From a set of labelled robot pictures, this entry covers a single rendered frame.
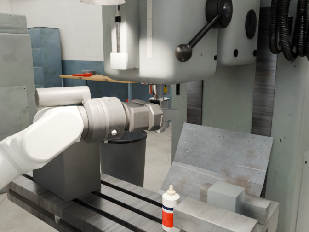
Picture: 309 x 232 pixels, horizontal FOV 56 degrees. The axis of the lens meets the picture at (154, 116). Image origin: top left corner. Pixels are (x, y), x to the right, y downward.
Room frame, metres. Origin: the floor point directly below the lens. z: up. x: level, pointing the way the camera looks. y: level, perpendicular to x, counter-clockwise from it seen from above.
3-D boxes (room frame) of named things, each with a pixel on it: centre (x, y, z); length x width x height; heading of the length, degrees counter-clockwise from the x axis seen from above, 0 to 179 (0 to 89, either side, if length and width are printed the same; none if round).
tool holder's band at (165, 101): (0.65, -0.01, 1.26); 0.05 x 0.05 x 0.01
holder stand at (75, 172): (0.86, 0.28, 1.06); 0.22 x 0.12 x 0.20; 46
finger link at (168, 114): (0.62, -0.03, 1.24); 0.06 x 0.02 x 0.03; 123
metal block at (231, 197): (0.54, -0.15, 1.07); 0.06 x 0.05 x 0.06; 54
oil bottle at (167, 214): (0.62, -0.04, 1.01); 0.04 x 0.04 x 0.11
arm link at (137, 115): (0.60, 0.07, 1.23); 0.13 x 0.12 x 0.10; 33
